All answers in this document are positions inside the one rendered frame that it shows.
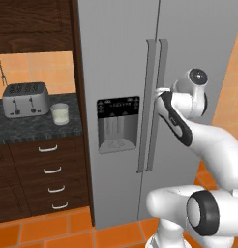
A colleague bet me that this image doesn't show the dark wood cupboard door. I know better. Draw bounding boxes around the dark wood cupboard door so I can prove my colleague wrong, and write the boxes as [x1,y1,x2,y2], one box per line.
[0,142,32,225]

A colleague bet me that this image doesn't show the dark wood side panel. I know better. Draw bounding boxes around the dark wood side panel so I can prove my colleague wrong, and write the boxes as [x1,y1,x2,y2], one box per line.
[70,0,96,228]

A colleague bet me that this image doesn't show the plain grey fridge door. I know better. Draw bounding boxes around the plain grey fridge door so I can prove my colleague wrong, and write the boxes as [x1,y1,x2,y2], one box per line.
[137,0,238,221]

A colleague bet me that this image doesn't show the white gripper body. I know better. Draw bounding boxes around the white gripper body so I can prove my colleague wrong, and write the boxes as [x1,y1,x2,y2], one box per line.
[152,86,173,99]

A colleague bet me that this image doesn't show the white curved drawer handle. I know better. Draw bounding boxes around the white curved drawer handle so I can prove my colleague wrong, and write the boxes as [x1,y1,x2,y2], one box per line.
[51,201,70,210]
[47,185,67,194]
[38,144,59,153]
[43,166,63,175]

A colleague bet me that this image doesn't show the black fridge water dispenser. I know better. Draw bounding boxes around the black fridge water dispenser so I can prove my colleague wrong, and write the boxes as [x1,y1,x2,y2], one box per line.
[96,95,141,155]

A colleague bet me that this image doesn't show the grey fridge door with dispenser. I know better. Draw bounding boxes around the grey fridge door with dispenser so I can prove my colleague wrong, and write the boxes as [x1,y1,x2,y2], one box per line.
[76,0,162,231]

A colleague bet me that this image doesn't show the grey fridge door handle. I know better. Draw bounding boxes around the grey fridge door handle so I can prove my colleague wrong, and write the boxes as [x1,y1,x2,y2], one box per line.
[136,38,160,174]
[145,38,169,172]

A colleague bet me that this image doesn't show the silver four-slot toaster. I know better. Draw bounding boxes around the silver four-slot toaster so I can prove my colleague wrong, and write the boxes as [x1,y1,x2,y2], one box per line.
[1,81,51,119]

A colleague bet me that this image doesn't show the dark wood drawer front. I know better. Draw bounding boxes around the dark wood drawer front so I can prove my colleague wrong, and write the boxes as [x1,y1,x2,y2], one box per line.
[8,136,86,163]
[23,195,92,218]
[17,176,90,202]
[13,157,88,182]

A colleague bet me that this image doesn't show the dark wood wall cupboard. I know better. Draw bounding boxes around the dark wood wall cupboard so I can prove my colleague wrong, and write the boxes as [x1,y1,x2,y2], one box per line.
[0,0,75,55]

